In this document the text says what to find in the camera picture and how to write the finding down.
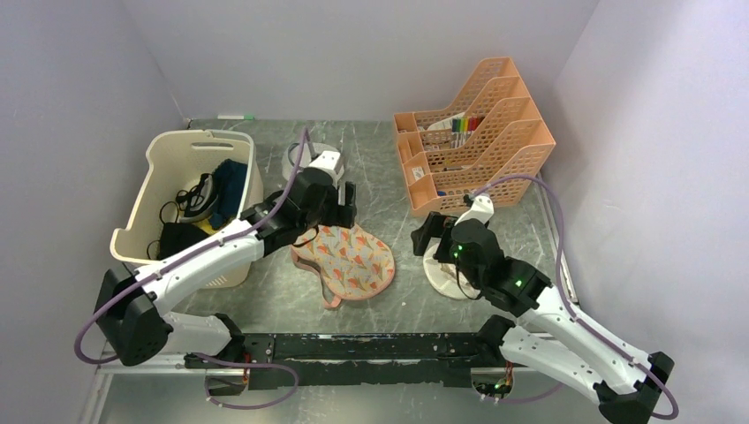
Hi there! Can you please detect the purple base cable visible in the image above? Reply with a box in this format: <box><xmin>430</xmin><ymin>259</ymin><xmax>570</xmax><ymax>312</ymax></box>
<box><xmin>193</xmin><ymin>352</ymin><xmax>299</xmax><ymax>411</ymax></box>

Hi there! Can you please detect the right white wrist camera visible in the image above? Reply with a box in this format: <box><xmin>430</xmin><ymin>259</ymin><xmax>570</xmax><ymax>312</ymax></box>
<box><xmin>456</xmin><ymin>193</ymin><xmax>495</xmax><ymax>225</ymax></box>

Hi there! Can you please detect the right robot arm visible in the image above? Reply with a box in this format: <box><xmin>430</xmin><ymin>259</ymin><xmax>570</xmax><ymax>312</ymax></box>
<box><xmin>411</xmin><ymin>212</ymin><xmax>679</xmax><ymax>423</ymax></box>

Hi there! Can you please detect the cream laundry basket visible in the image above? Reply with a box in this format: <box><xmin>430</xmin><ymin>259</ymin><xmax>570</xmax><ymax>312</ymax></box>
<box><xmin>110</xmin><ymin>130</ymin><xmax>263</xmax><ymax>266</ymax></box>

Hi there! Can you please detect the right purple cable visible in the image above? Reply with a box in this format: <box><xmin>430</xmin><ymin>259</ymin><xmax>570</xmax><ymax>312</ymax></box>
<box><xmin>465</xmin><ymin>174</ymin><xmax>680</xmax><ymax>421</ymax></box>

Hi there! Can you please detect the coloured markers set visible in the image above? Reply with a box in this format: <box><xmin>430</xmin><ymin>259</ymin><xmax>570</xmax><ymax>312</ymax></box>
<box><xmin>450</xmin><ymin>117</ymin><xmax>484</xmax><ymax>134</ymax></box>

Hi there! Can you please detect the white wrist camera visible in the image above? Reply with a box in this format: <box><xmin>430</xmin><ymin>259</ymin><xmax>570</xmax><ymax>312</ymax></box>
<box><xmin>308</xmin><ymin>150</ymin><xmax>344</xmax><ymax>186</ymax></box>
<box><xmin>456</xmin><ymin>193</ymin><xmax>495</xmax><ymax>225</ymax></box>

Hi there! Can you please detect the green white marker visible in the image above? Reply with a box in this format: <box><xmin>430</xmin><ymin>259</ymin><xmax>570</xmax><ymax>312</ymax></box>
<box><xmin>216</xmin><ymin>114</ymin><xmax>255</xmax><ymax>121</ymax></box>

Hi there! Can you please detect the floral pink laundry bag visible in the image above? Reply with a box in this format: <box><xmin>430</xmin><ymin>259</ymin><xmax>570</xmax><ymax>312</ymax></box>
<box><xmin>291</xmin><ymin>225</ymin><xmax>396</xmax><ymax>309</ymax></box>

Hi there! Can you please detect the blue cloth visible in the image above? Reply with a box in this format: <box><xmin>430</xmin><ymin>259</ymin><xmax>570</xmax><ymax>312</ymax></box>
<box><xmin>209</xmin><ymin>159</ymin><xmax>247</xmax><ymax>227</ymax></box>

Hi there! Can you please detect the yellow cloth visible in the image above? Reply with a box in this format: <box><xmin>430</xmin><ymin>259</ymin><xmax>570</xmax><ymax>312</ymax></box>
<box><xmin>193</xmin><ymin>216</ymin><xmax>234</xmax><ymax>236</ymax></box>

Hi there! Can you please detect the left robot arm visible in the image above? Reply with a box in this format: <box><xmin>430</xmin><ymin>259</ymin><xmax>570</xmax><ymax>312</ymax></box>
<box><xmin>94</xmin><ymin>166</ymin><xmax>357</xmax><ymax>367</ymax></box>

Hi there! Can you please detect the orange file organizer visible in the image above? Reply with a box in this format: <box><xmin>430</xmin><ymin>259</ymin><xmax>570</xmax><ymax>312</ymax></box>
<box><xmin>393</xmin><ymin>57</ymin><xmax>556</xmax><ymax>216</ymax></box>

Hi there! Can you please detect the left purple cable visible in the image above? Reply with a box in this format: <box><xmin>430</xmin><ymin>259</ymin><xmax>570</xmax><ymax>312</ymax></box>
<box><xmin>73</xmin><ymin>127</ymin><xmax>311</xmax><ymax>367</ymax></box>

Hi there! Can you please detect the black white bra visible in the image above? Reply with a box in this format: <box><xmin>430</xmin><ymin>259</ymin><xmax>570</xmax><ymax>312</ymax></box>
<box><xmin>175</xmin><ymin>173</ymin><xmax>218</xmax><ymax>223</ymax></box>

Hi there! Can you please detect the black garment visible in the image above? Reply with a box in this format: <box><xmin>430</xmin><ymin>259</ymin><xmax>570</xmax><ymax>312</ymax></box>
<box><xmin>146</xmin><ymin>223</ymin><xmax>208</xmax><ymax>261</ymax></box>

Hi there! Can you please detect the round white mesh bag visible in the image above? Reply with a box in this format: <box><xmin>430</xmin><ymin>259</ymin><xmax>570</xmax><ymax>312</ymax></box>
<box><xmin>282</xmin><ymin>142</ymin><xmax>345</xmax><ymax>182</ymax></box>

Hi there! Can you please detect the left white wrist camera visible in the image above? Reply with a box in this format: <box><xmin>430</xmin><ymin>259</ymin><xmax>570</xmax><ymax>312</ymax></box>
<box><xmin>308</xmin><ymin>150</ymin><xmax>344</xmax><ymax>186</ymax></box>

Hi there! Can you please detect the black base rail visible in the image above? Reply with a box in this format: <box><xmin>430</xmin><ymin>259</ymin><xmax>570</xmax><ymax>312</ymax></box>
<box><xmin>184</xmin><ymin>332</ymin><xmax>505</xmax><ymax>390</ymax></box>

